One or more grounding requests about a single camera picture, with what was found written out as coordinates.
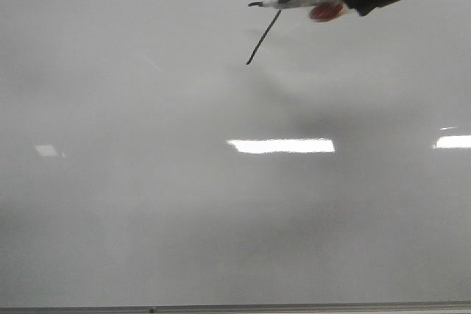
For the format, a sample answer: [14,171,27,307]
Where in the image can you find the red gripper finger pad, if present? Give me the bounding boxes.
[308,3,344,22]

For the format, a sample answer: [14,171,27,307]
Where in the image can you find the black drawn number seven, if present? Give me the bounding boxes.
[246,10,282,65]

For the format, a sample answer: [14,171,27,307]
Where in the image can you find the white glossy whiteboard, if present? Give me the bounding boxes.
[1,0,470,307]

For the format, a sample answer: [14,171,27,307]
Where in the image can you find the grey aluminium whiteboard frame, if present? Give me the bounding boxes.
[1,300,470,313]

